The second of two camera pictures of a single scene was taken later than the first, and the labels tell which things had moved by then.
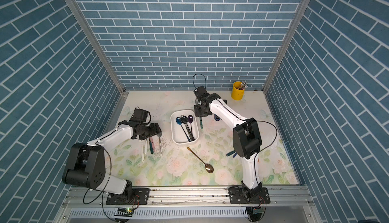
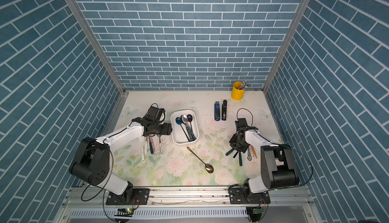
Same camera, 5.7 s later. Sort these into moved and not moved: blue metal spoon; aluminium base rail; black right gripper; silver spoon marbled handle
Moved: black right gripper
Not moved: aluminium base rail; blue metal spoon; silver spoon marbled handle
